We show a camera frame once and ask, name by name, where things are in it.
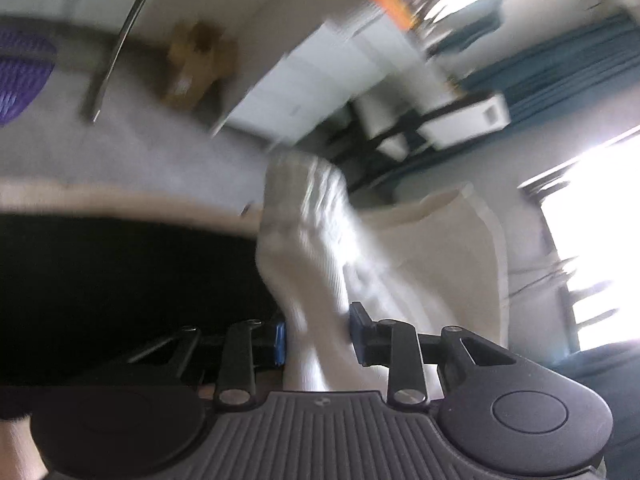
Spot vanity mirror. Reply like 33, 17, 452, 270
423, 0, 501, 24

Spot teal curtain right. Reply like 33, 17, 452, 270
551, 341, 640, 479

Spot teal curtain left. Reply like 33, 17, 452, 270
459, 12, 639, 131

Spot white dressing table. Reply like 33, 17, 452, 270
212, 0, 424, 144

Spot striped bed blanket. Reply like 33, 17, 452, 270
1, 178, 273, 479

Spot cardboard box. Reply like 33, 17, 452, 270
163, 22, 239, 110

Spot window with dark frame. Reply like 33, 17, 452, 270
518, 127, 639, 351

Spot white black chair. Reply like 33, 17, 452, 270
331, 91, 511, 178

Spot white sweatpants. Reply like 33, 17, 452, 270
256, 153, 509, 391

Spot teal curtain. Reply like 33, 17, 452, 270
551, 341, 640, 479
459, 12, 639, 131

